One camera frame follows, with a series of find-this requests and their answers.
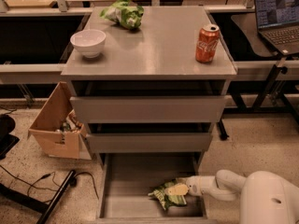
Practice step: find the white ceramic bowl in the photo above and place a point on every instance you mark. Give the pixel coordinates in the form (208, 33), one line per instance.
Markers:
(89, 43)

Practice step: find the green jalapeno chip bag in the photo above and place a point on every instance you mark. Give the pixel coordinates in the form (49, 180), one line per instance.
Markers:
(165, 200)

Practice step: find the top grey drawer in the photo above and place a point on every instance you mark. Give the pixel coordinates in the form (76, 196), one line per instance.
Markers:
(148, 109)

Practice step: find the black stand leg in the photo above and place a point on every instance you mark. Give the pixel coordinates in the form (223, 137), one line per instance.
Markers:
(44, 209)

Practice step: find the grey drawer cabinet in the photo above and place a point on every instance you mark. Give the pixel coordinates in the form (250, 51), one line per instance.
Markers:
(158, 60)

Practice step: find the bottom grey drawer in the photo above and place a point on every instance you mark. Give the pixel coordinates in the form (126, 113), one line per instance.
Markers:
(128, 179)

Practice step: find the light green chip bag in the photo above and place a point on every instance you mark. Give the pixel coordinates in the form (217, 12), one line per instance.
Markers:
(121, 12)

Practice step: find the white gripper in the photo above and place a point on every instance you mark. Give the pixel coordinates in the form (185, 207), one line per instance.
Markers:
(194, 186)

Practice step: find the middle grey drawer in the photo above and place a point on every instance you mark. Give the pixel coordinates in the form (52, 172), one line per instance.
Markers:
(148, 142)

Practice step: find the cardboard box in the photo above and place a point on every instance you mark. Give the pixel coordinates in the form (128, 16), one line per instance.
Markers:
(56, 128)

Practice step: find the orange soda can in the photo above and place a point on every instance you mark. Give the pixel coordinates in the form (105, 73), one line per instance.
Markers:
(207, 42)

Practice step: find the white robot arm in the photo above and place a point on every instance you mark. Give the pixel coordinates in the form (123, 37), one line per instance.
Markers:
(265, 198)

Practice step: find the grey drawer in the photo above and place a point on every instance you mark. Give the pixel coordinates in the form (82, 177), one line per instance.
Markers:
(148, 109)
(128, 179)
(148, 142)

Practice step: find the black chair base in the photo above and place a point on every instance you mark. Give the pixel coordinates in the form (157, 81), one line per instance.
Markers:
(7, 140)

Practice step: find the black laptop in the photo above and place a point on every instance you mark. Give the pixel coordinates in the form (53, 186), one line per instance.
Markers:
(277, 22)

